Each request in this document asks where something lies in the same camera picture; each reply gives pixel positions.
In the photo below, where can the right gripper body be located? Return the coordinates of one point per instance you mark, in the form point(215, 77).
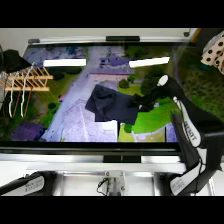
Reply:
point(141, 101)

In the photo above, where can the dark blue shirt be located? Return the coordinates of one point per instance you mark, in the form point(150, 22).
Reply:
point(110, 105)

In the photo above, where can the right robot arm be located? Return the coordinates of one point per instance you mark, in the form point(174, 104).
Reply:
point(188, 115)

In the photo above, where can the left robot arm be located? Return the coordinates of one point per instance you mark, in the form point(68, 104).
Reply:
point(23, 185)

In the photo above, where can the cream black-dotted garment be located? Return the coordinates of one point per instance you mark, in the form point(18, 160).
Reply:
point(215, 53)

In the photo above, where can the brown clothes hanger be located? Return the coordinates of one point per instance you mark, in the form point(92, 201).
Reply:
point(31, 80)

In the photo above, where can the white clothes hanger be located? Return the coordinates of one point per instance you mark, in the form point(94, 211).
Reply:
point(12, 96)
point(24, 96)

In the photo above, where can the black garment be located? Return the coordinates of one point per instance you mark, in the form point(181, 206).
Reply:
point(11, 60)

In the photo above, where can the silver frame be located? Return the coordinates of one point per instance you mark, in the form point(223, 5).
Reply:
point(80, 165)

